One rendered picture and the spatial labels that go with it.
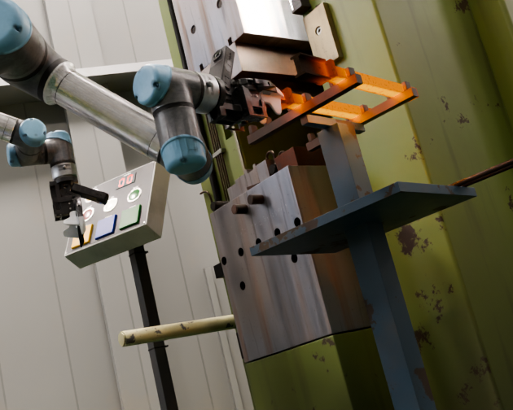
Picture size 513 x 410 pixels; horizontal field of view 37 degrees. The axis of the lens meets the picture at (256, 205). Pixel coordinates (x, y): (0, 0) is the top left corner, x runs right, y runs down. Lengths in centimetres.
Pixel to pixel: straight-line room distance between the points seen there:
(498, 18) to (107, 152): 324
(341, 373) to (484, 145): 73
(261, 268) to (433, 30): 81
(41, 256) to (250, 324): 301
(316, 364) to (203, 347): 306
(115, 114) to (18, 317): 354
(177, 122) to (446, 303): 89
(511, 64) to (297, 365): 104
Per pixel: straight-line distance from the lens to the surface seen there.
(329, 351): 194
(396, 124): 201
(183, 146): 132
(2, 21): 147
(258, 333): 214
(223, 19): 236
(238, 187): 226
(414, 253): 198
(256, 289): 213
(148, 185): 253
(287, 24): 240
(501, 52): 237
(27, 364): 492
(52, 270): 502
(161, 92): 135
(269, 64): 235
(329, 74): 154
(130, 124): 149
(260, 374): 216
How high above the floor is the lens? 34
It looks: 14 degrees up
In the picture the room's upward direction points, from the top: 14 degrees counter-clockwise
